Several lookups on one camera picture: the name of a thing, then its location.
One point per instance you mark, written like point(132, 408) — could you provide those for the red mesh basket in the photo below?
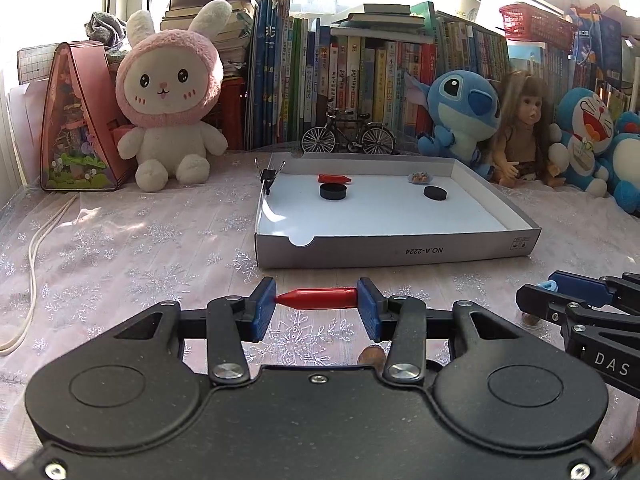
point(535, 25)

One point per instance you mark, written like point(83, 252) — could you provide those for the person's right hand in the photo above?
point(629, 452)

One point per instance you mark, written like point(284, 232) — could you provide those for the black round lid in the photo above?
point(333, 192)

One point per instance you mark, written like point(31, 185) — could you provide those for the blue plush with white belly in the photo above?
point(627, 160)

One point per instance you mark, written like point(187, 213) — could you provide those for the blue miniature sandal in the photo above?
point(550, 286)

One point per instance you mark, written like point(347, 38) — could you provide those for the small brown nut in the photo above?
point(529, 317)

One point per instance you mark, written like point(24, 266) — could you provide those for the red plastic crate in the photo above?
point(232, 110)

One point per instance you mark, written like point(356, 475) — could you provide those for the flat-lying book pile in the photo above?
point(380, 17)

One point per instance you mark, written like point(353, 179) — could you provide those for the brown-haired baby doll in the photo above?
point(525, 110)

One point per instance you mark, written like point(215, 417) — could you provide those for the snowflake lace tablecloth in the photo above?
point(150, 240)

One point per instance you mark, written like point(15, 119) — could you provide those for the grid-lined pad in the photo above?
point(32, 62)

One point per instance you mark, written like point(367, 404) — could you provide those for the blue printed paper bag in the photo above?
point(597, 45)

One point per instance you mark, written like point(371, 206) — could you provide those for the small black jar lid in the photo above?
point(435, 193)

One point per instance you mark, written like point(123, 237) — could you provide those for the black binder clip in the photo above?
point(270, 176)

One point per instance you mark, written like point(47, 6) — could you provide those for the white cardboard box tray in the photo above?
point(380, 215)

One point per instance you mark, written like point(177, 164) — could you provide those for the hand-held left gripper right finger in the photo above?
point(369, 310)

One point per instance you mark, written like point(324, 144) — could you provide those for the row of standing books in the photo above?
point(300, 70)

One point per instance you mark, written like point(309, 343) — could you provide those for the brown walnut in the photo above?
point(372, 356)

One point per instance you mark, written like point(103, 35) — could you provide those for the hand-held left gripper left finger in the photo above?
point(262, 310)

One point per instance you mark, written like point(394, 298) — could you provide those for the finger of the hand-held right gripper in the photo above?
point(582, 287)
point(532, 296)

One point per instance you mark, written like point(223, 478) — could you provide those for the clear plastic dome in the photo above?
point(539, 326)

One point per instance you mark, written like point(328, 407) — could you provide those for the red crayon-shaped toy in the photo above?
point(320, 298)
point(334, 178)

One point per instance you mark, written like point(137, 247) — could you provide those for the pink bunny plush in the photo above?
point(165, 85)

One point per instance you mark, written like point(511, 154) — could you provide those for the grey crumpled cloth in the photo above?
point(102, 27)

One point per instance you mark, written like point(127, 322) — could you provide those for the pale pink paper sheet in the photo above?
point(25, 125)

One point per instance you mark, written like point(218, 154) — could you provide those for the miniature metal bicycle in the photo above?
point(345, 132)

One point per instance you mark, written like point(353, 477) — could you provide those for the blue robot cat plush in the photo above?
point(582, 115)

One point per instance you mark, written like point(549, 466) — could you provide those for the pink miniature house model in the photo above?
point(90, 125)

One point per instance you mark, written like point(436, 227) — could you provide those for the blue alien plush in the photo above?
point(460, 105)

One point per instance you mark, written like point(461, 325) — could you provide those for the miniature plate with food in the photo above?
point(419, 177)

